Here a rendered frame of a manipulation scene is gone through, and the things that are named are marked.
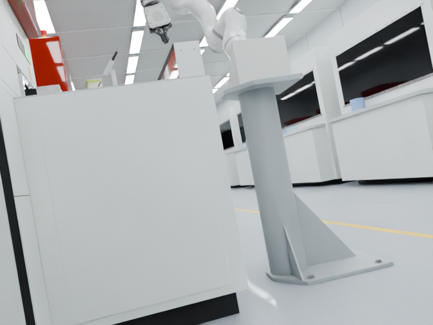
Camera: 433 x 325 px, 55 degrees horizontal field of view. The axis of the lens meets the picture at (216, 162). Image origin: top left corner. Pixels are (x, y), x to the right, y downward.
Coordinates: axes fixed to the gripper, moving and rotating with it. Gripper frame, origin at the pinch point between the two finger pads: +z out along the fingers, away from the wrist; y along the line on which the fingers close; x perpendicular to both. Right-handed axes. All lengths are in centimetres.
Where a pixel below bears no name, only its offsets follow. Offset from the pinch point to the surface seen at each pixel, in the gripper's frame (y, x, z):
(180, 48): -6.5, -40.0, 16.6
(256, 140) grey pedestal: 16, -18, 57
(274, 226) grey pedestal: 8, -18, 93
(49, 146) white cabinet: -59, -46, 34
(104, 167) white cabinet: -46, -46, 46
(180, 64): -8.6, -40.0, 22.2
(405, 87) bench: 270, 187, 69
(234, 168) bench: 247, 802, 116
